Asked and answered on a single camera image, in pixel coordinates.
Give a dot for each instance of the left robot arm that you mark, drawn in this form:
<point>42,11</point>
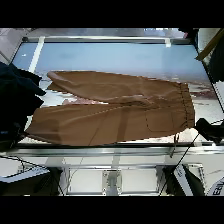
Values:
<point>50,181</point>

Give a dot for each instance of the brown pants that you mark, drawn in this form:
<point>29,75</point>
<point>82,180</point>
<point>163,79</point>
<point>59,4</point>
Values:
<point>110,116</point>

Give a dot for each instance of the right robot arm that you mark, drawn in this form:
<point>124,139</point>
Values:
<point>186,181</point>

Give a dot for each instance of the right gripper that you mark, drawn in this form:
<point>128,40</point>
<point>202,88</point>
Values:
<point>207,129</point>

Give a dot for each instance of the silver frame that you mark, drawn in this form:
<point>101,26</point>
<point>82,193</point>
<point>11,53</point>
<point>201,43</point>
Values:
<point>100,151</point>

